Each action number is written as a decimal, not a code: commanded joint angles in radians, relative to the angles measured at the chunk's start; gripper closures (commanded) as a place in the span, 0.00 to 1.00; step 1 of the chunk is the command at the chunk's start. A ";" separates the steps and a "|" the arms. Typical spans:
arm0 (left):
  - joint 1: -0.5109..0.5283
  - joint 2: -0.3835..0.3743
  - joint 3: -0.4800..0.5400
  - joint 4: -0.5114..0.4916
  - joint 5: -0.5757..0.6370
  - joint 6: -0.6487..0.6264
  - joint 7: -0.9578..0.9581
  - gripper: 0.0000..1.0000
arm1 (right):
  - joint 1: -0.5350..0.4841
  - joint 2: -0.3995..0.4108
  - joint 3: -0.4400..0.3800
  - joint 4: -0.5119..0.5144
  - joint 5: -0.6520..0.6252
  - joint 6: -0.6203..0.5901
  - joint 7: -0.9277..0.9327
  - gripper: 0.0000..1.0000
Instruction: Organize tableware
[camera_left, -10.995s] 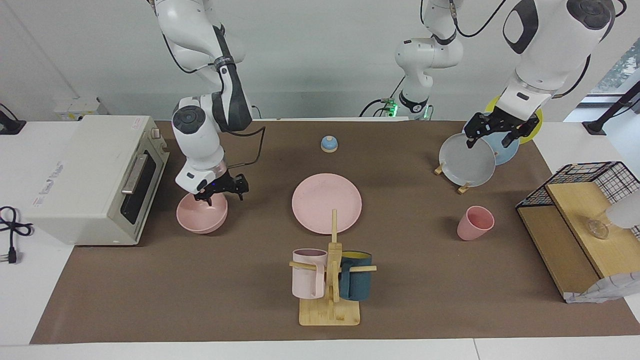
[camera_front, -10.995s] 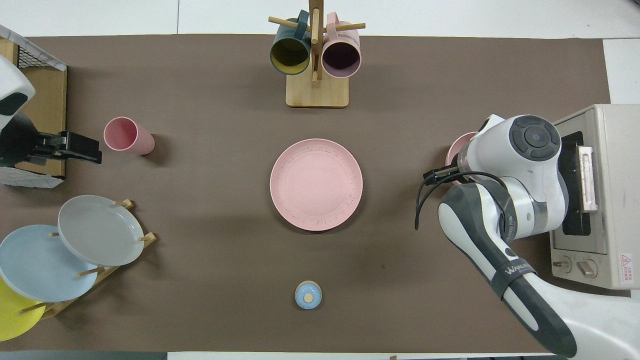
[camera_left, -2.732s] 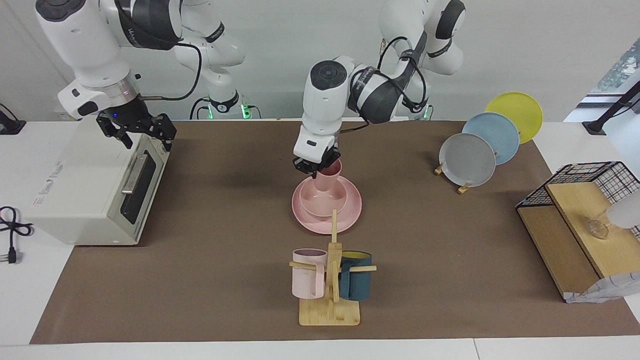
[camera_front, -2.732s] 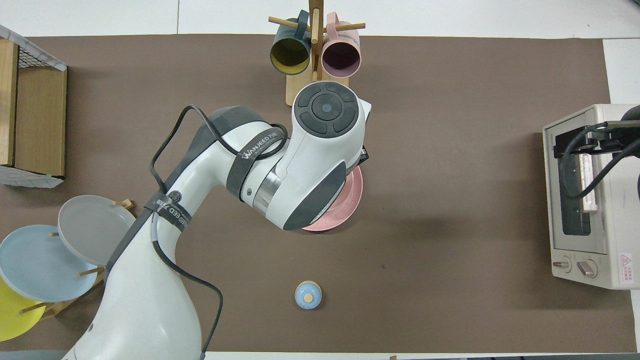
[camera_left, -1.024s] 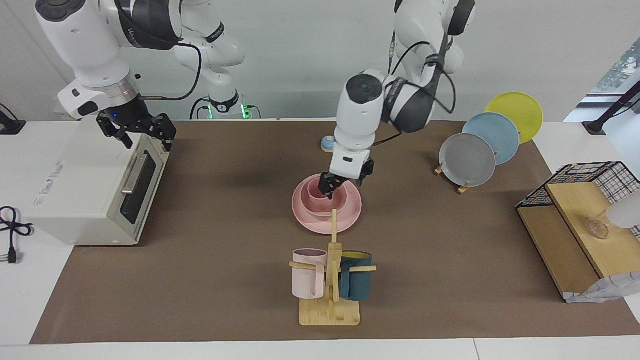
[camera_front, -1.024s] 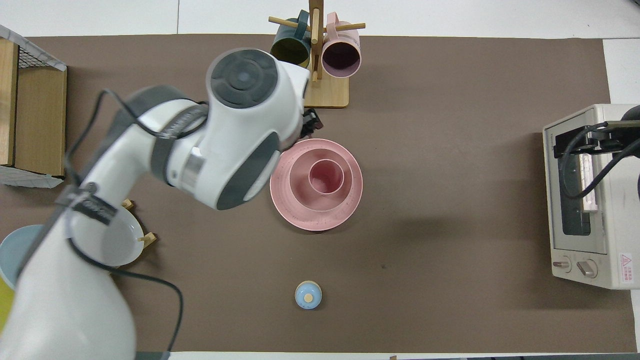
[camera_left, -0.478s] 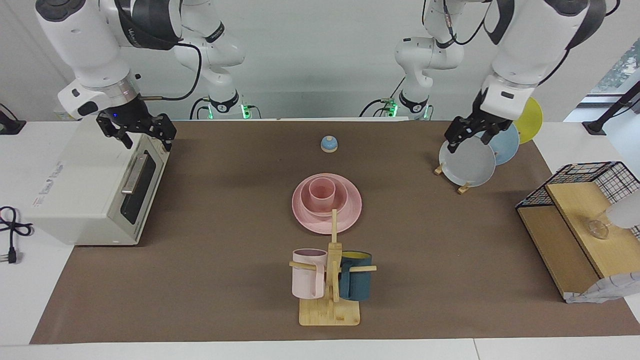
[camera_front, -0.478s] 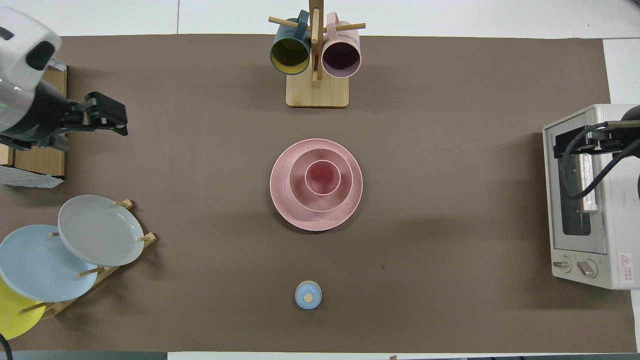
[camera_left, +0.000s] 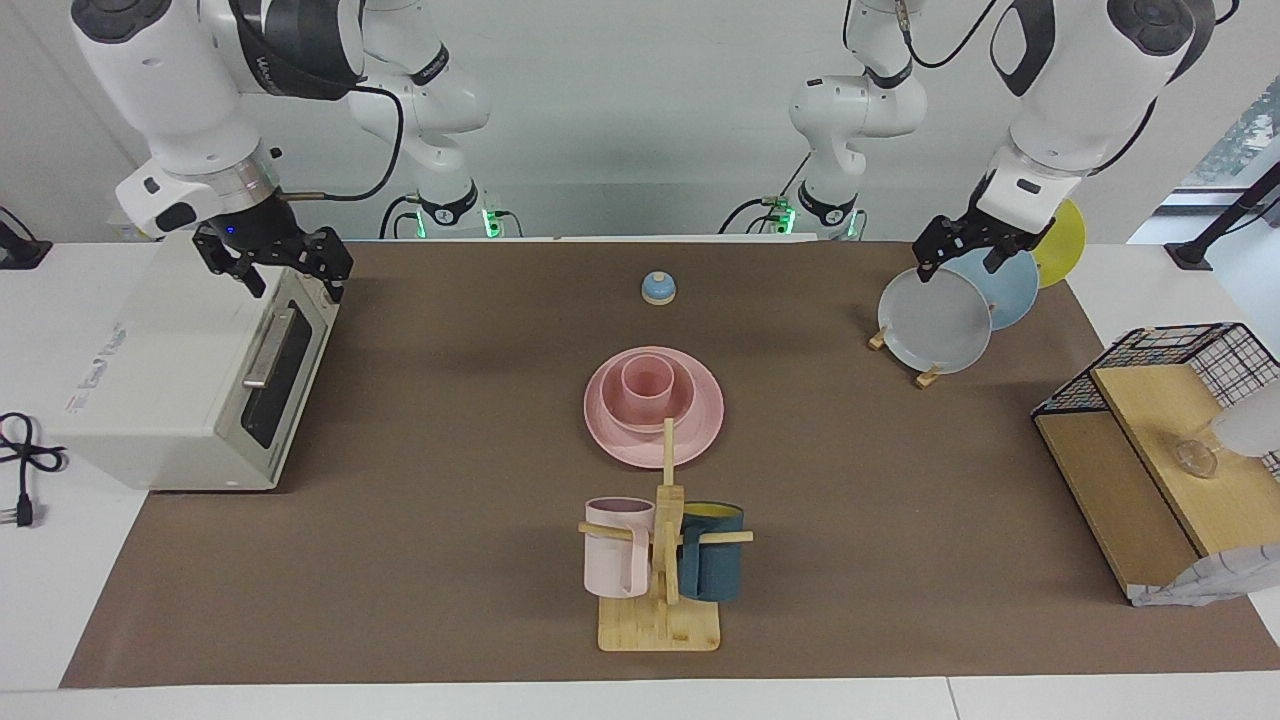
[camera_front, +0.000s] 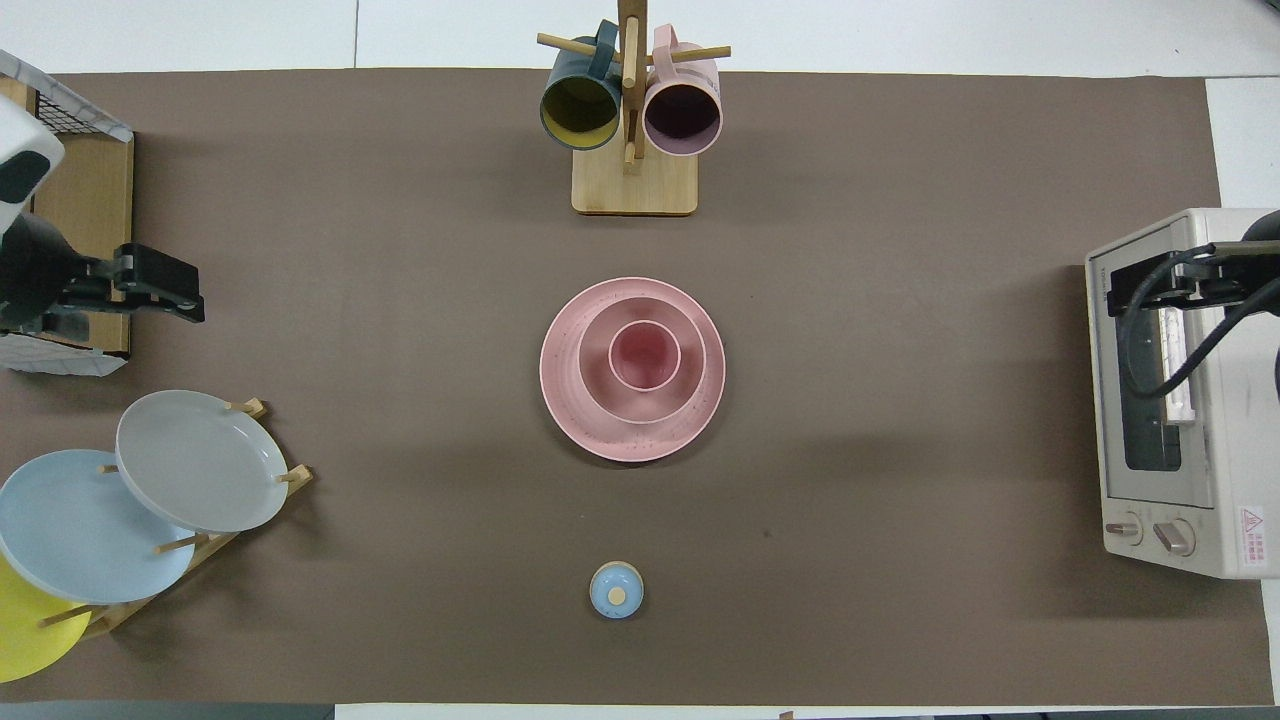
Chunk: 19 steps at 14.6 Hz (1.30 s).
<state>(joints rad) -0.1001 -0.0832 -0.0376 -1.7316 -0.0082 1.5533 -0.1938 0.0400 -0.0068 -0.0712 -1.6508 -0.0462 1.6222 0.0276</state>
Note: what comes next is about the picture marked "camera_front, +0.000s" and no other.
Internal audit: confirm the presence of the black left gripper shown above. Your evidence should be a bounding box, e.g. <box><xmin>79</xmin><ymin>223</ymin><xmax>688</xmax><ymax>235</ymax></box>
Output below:
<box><xmin>60</xmin><ymin>243</ymin><xmax>206</xmax><ymax>324</ymax></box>

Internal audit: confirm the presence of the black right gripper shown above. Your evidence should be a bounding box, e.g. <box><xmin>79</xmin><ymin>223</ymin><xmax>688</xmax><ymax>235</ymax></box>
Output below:
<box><xmin>1108</xmin><ymin>243</ymin><xmax>1280</xmax><ymax>314</ymax></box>

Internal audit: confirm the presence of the pink bowl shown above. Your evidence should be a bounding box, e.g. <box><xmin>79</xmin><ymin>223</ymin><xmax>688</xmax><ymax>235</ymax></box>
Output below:
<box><xmin>578</xmin><ymin>297</ymin><xmax>707</xmax><ymax>424</ymax></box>

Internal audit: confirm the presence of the pink tumbler cup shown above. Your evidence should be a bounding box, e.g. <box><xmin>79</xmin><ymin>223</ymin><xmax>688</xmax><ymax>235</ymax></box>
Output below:
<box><xmin>608</xmin><ymin>320</ymin><xmax>682</xmax><ymax>392</ymax></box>

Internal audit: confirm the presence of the wooden shelf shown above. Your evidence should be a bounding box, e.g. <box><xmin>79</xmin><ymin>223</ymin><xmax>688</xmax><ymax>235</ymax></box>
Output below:
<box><xmin>0</xmin><ymin>78</ymin><xmax>135</xmax><ymax>357</ymax></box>

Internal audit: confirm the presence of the white marbled sheet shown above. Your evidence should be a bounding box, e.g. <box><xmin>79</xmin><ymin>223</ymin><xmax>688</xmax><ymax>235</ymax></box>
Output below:
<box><xmin>0</xmin><ymin>331</ymin><xmax>130</xmax><ymax>377</ymax></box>
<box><xmin>0</xmin><ymin>49</ymin><xmax>135</xmax><ymax>143</ymax></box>

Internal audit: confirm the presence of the beige toaster oven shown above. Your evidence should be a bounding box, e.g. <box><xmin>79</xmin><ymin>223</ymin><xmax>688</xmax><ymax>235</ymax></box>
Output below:
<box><xmin>1085</xmin><ymin>207</ymin><xmax>1280</xmax><ymax>580</ymax></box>

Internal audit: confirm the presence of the grey plate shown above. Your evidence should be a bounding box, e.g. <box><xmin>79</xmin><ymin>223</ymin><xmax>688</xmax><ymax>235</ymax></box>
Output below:
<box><xmin>116</xmin><ymin>390</ymin><xmax>290</xmax><ymax>534</ymax></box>

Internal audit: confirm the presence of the light blue plate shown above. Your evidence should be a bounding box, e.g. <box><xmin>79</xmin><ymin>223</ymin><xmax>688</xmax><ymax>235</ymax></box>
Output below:
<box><xmin>0</xmin><ymin>449</ymin><xmax>197</xmax><ymax>605</ymax></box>

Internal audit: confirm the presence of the wooden plate rack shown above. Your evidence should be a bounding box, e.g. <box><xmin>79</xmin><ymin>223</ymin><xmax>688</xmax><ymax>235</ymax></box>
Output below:
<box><xmin>40</xmin><ymin>397</ymin><xmax>314</xmax><ymax>641</ymax></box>

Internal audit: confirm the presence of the yellow plate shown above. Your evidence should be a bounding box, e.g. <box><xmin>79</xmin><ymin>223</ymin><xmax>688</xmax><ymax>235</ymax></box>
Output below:
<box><xmin>0</xmin><ymin>553</ymin><xmax>93</xmax><ymax>684</ymax></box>

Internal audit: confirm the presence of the pink speckled plate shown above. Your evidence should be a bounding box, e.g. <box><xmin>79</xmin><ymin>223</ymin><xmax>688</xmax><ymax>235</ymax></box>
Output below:
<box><xmin>540</xmin><ymin>277</ymin><xmax>726</xmax><ymax>463</ymax></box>

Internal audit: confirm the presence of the dark teal mug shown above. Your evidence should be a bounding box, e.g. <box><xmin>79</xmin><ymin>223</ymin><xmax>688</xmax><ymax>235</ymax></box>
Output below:
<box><xmin>540</xmin><ymin>20</ymin><xmax>624</xmax><ymax>152</ymax></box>

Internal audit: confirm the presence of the wooden mug tree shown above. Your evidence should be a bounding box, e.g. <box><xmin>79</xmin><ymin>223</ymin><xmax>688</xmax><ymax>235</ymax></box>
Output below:
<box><xmin>537</xmin><ymin>0</ymin><xmax>732</xmax><ymax>216</ymax></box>

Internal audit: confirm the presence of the brown table mat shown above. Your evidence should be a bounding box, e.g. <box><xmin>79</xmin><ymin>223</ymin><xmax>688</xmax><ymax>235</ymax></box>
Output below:
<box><xmin>0</xmin><ymin>68</ymin><xmax>1273</xmax><ymax>706</ymax></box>

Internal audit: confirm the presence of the pale pink mug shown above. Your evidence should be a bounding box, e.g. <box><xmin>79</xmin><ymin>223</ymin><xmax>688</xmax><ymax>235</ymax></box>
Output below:
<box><xmin>642</xmin><ymin>24</ymin><xmax>724</xmax><ymax>157</ymax></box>

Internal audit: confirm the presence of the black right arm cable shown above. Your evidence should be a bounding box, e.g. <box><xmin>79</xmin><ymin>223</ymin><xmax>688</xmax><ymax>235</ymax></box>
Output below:
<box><xmin>1117</xmin><ymin>244</ymin><xmax>1280</xmax><ymax>402</ymax></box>

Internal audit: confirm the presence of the black wire basket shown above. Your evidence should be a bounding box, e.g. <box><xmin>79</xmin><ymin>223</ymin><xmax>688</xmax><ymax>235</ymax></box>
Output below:
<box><xmin>34</xmin><ymin>84</ymin><xmax>129</xmax><ymax>139</ymax></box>

